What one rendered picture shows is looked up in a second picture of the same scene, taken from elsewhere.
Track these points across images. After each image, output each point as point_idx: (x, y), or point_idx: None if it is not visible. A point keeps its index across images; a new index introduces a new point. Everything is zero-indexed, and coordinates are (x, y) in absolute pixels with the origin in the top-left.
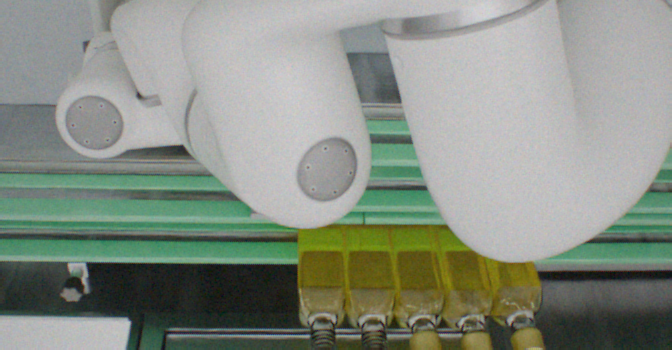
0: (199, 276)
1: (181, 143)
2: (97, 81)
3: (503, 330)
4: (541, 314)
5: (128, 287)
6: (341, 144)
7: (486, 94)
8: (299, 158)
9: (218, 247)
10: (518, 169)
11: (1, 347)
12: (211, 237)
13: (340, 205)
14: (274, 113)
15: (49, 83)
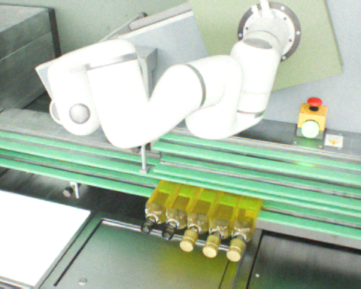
0: (129, 204)
1: None
2: None
3: (257, 256)
4: (281, 254)
5: (98, 202)
6: (83, 106)
7: (101, 87)
8: (69, 107)
9: (130, 186)
10: (111, 112)
11: (37, 211)
12: (129, 182)
13: (83, 126)
14: (62, 92)
15: None
